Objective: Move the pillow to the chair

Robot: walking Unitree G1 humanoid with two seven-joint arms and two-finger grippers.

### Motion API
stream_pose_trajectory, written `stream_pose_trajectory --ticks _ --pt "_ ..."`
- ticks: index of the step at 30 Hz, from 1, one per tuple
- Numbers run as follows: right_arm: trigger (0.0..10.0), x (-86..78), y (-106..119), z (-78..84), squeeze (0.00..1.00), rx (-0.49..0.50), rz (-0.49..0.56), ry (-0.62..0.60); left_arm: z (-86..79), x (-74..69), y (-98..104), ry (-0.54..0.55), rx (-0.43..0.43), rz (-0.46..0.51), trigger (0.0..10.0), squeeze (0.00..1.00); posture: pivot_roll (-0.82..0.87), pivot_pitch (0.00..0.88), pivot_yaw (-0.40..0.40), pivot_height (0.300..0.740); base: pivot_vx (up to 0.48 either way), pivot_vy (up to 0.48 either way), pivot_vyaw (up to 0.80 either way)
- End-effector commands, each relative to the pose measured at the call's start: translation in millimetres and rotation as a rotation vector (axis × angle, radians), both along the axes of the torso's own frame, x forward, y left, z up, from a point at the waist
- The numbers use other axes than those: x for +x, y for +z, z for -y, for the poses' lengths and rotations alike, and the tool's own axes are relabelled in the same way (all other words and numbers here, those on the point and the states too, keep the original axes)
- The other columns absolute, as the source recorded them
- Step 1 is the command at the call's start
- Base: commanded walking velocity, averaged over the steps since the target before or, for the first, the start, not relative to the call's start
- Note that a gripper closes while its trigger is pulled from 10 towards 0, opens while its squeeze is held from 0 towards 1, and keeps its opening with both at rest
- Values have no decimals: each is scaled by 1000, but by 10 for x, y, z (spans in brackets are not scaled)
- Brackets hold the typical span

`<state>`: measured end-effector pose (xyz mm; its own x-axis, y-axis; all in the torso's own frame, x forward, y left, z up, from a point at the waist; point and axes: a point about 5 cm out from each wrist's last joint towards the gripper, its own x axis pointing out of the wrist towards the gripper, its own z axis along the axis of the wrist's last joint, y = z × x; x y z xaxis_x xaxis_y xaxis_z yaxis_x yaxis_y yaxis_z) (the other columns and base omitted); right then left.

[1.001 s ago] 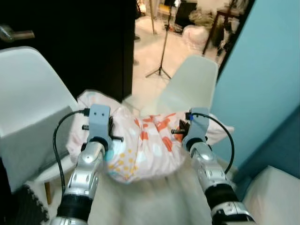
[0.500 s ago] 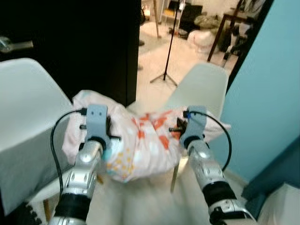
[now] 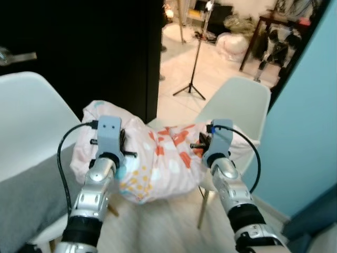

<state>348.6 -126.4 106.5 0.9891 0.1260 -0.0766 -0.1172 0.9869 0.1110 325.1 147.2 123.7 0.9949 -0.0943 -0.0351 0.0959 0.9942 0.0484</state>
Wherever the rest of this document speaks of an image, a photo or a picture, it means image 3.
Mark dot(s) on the white plastic bag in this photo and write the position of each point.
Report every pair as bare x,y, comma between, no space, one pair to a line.
231,46

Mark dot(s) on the black door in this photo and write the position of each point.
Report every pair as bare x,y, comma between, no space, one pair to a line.
95,47

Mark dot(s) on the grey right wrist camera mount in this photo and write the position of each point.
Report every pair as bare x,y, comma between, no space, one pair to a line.
218,145

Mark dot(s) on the black door frame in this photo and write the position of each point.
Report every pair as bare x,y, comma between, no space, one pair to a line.
276,89

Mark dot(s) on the dark blue furniture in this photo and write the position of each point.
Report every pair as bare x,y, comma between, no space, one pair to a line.
310,221

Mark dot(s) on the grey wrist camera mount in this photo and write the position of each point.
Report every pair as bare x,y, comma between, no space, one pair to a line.
109,134
218,145

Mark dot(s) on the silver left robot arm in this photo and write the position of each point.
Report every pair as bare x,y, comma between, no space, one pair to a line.
92,200

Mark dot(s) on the dark red metal frame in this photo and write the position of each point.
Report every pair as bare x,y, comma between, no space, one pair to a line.
248,50

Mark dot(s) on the pink pillow with orange spots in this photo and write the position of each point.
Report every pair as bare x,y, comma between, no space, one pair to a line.
158,168

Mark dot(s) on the black tripod stand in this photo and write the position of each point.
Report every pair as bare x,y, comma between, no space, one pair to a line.
199,52

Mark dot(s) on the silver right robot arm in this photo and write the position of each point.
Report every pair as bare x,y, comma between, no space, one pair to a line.
234,195

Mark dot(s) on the white plastic shell chair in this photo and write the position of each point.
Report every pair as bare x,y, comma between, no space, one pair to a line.
26,116
237,103

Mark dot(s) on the grey cushion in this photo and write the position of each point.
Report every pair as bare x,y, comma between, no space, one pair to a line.
26,205

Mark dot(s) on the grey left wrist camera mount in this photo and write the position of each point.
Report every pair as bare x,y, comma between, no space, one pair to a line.
109,134

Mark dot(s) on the black and white humanoid robot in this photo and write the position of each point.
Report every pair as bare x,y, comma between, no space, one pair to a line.
274,45

